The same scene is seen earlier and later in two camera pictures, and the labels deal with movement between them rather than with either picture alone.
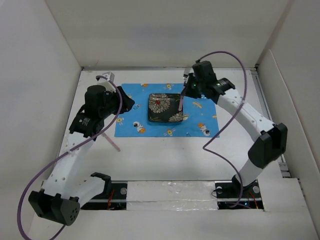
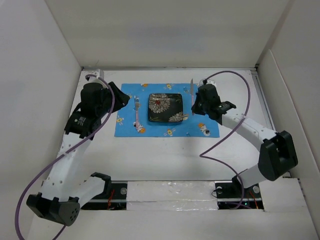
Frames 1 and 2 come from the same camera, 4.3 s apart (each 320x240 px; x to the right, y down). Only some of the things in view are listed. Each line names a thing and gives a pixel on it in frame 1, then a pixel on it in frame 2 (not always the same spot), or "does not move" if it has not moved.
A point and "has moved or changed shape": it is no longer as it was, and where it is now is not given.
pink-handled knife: (112, 143) has moved or changed shape
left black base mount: (114, 198) does not move
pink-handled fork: (186, 74) -> (137, 105)
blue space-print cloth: (200, 119) does not move
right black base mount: (231, 195) does not move
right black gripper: (188, 91) -> (195, 108)
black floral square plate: (163, 107) does not move
